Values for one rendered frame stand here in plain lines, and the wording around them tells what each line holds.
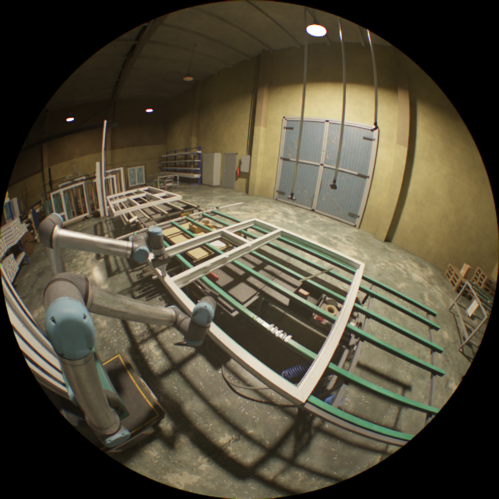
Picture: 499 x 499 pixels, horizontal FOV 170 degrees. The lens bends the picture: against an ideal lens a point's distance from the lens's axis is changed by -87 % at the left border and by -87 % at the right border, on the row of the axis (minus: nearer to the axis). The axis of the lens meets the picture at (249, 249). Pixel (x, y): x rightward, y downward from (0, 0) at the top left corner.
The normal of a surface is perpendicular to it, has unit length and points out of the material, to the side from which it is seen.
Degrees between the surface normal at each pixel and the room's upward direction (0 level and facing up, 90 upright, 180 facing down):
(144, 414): 0
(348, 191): 90
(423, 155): 90
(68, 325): 84
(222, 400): 0
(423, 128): 90
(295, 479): 0
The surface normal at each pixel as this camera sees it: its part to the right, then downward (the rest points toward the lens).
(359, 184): -0.66, 0.32
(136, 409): 0.08, -0.86
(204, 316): 0.15, -0.15
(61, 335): 0.90, 0.18
